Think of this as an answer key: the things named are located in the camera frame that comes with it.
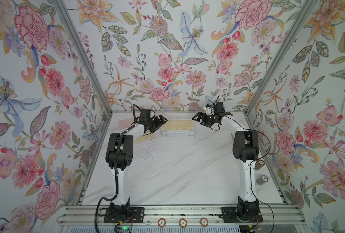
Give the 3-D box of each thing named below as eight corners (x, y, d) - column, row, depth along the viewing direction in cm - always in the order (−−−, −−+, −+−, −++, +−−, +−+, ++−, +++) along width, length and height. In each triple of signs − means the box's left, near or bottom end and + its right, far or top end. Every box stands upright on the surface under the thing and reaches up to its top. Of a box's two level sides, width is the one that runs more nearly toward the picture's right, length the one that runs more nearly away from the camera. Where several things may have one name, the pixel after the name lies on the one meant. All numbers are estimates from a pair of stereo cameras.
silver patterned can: (257, 185, 86) (262, 182, 81) (255, 178, 88) (259, 174, 84) (264, 185, 86) (270, 182, 81) (261, 178, 88) (266, 174, 84)
